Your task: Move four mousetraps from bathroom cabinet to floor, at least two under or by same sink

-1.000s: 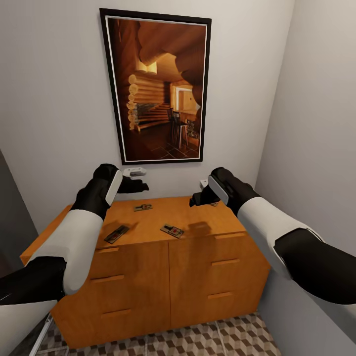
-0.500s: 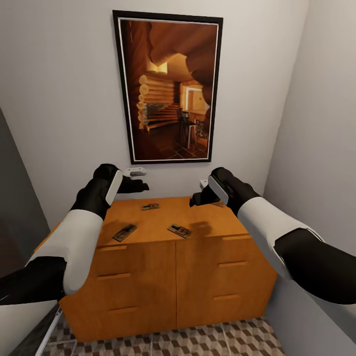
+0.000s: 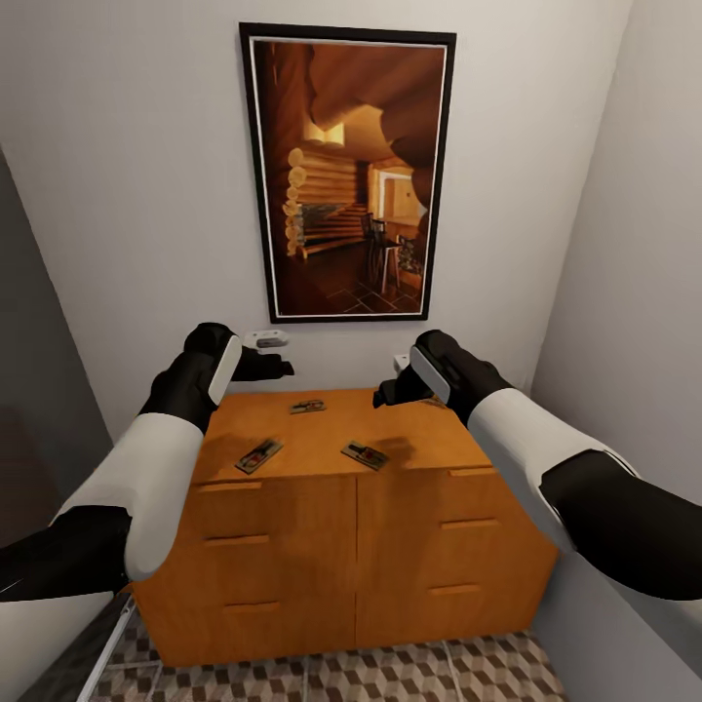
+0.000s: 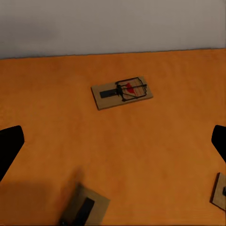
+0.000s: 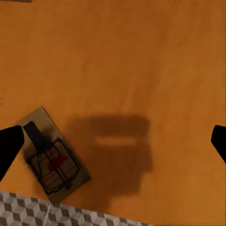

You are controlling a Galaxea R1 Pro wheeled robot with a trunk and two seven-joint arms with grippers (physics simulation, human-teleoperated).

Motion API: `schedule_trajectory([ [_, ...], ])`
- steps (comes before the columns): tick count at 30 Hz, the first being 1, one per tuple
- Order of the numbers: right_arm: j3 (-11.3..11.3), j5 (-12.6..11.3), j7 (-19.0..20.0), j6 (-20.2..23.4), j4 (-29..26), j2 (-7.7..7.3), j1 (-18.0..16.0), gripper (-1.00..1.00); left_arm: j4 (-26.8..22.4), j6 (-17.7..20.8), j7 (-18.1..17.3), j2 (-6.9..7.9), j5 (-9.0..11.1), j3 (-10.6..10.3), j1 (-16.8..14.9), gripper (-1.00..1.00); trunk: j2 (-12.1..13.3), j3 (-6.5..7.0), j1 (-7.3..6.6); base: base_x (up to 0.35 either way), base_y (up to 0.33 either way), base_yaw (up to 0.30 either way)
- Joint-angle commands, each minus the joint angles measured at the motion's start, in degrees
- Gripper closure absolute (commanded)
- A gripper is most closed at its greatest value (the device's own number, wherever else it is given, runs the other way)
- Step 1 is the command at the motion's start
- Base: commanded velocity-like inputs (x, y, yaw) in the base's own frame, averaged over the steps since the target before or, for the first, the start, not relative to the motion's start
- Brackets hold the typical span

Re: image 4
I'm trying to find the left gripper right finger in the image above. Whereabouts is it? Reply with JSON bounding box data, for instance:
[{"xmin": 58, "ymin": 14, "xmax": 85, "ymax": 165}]
[{"xmin": 211, "ymin": 125, "xmax": 226, "ymax": 162}]

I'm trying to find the mousetrap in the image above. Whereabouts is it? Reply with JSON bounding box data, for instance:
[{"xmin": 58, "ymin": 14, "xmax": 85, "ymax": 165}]
[
  {"xmin": 210, "ymin": 172, "xmax": 226, "ymax": 212},
  {"xmin": 57, "ymin": 184, "xmax": 111, "ymax": 226},
  {"xmin": 91, "ymin": 76, "xmax": 153, "ymax": 111}
]

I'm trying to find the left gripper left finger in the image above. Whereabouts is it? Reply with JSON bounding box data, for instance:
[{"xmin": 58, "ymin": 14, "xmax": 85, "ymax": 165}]
[{"xmin": 0, "ymin": 125, "xmax": 24, "ymax": 182}]

